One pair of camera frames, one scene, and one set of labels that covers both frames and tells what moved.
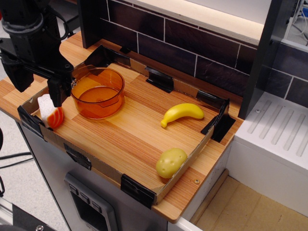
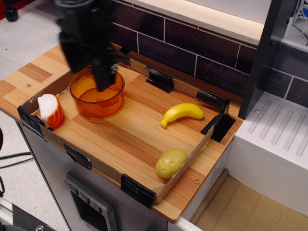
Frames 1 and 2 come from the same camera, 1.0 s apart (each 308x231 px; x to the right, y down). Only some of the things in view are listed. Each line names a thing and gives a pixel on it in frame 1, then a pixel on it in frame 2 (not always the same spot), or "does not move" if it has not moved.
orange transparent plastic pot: x=98 y=96 does not move
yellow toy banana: x=181 y=111 does not move
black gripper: x=33 y=47 to x=85 y=35
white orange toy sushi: x=52 y=117 does not move
